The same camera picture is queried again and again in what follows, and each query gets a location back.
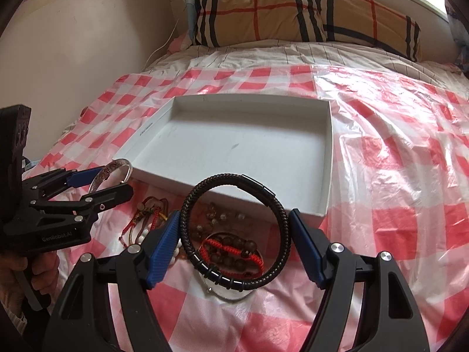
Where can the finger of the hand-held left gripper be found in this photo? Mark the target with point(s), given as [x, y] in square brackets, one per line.
[82, 178]
[110, 196]

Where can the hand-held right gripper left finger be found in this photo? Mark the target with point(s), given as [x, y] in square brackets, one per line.
[161, 251]

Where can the clear floral bangle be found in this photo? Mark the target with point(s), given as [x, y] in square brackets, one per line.
[107, 168]

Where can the thin silver bangle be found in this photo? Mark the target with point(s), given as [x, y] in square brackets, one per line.
[227, 298]

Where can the person's left hand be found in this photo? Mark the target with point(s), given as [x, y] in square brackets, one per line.
[38, 275]

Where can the white blue patterned curtain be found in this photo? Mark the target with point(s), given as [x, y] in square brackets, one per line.
[188, 3]

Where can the white striped bedsheet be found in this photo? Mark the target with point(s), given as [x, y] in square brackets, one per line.
[256, 53]

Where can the tan plaid pillow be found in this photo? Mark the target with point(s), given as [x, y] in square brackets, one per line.
[370, 18]
[249, 14]

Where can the white cardboard box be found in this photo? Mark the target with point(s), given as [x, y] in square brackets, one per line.
[238, 146]

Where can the red white checked plastic sheet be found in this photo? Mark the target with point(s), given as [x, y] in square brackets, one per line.
[384, 154]

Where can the pink cloth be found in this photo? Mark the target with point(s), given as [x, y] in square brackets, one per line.
[177, 43]

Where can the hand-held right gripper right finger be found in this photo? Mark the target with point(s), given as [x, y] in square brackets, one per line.
[307, 251]

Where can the blue plastic bag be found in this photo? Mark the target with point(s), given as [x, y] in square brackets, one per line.
[460, 33]

